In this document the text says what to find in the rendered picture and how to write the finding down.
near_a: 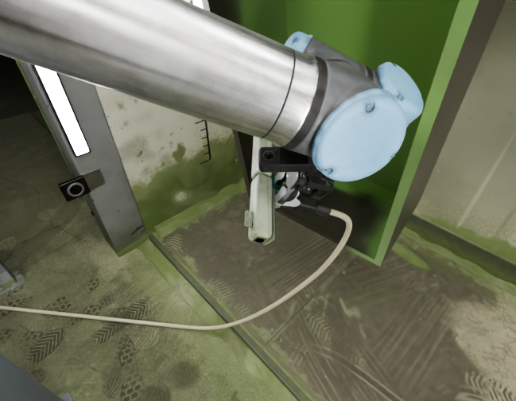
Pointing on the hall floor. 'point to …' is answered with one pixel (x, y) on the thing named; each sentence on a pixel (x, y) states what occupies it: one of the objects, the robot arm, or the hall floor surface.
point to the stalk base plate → (11, 285)
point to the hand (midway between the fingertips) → (271, 195)
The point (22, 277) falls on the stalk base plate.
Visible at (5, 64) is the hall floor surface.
